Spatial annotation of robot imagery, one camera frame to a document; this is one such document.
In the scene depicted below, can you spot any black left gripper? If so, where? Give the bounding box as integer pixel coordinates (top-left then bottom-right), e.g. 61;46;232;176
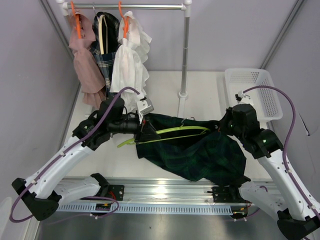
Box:
109;111;161;144

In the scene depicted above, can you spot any green plastic hanger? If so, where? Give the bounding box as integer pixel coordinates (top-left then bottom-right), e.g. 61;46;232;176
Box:
117;119;211;148

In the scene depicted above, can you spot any dark green plaid skirt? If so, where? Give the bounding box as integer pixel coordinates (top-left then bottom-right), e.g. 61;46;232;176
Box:
136;113;247;186

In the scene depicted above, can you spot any white pleated skirt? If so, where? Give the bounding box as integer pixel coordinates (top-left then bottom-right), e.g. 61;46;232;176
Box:
109;10;153;111

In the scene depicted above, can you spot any orange plastic hanger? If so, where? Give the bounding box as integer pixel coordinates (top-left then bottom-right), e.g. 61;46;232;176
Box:
118;1;129;39

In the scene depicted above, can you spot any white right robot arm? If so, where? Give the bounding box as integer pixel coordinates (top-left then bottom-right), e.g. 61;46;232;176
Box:
218;103;320;240

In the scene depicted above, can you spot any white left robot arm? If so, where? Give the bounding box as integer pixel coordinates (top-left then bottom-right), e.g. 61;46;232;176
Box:
11;97;159;221

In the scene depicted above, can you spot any pink skirt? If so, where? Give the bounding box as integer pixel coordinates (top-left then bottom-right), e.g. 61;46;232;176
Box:
69;14;106;109

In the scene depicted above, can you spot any navy plaid skirt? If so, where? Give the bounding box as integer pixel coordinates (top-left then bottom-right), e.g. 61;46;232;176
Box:
90;11;120;97

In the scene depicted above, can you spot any cream hanger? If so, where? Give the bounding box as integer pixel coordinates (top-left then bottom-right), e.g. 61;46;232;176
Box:
98;14;108;55

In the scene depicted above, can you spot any orange hanger with pink skirt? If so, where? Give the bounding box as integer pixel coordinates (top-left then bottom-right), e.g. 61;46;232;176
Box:
70;0;82;39

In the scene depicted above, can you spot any white plastic basket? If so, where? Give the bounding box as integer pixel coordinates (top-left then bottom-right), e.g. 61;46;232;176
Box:
223;67;284;124

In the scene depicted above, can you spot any silver clothes rack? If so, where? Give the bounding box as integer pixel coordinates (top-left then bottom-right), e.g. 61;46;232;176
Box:
55;0;193;118

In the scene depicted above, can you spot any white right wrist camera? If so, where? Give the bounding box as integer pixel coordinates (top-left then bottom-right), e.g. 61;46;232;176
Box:
235;91;254;106

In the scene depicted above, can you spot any aluminium mounting rail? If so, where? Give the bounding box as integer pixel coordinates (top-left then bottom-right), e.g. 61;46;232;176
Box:
57;176;286;206

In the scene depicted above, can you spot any white slotted cable duct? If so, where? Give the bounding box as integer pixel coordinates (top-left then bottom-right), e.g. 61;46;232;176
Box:
57;202;233;216

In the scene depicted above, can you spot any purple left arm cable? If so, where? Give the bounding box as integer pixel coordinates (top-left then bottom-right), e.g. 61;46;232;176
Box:
9;86;141;223

